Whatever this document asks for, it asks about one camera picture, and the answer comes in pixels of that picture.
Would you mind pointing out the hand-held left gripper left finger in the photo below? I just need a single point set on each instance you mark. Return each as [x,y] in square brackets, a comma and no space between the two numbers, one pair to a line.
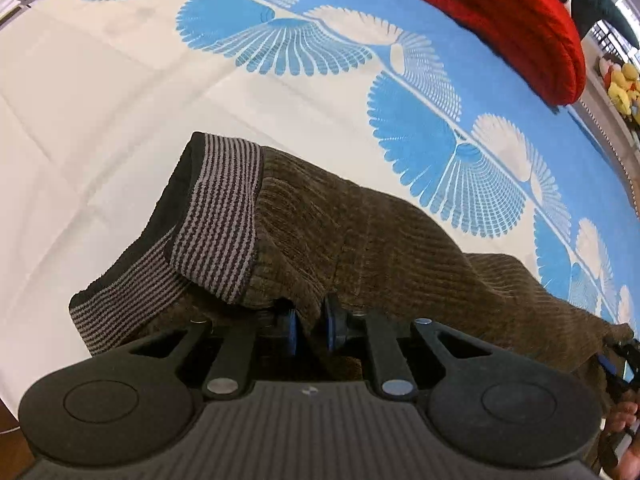
[289,332]

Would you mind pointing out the white window sill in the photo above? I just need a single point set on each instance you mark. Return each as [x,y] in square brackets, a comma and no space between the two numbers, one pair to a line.
[607,125]

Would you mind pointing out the blue white printed bed sheet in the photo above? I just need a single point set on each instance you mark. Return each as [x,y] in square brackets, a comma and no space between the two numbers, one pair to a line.
[100,110]

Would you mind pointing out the person's right hand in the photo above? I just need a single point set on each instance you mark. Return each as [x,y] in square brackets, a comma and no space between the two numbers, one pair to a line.
[625,412]

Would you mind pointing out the window with railing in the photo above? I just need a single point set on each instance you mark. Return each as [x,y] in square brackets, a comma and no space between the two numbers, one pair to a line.
[617,40]

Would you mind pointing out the teal shark plush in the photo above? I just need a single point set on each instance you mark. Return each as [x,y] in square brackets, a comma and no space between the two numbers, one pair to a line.
[595,0]

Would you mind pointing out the red folded blanket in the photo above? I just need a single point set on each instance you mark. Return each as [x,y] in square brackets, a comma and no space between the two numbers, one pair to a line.
[510,20]

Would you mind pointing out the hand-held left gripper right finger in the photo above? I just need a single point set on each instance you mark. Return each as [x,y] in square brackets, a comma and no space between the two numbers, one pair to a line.
[330,325]

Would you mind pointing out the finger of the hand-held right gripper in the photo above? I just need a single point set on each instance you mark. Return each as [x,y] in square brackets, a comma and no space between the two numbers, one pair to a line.
[612,377]
[630,349]

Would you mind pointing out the yellow plush toy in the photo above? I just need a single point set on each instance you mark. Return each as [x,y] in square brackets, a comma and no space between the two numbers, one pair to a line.
[622,100]
[619,80]

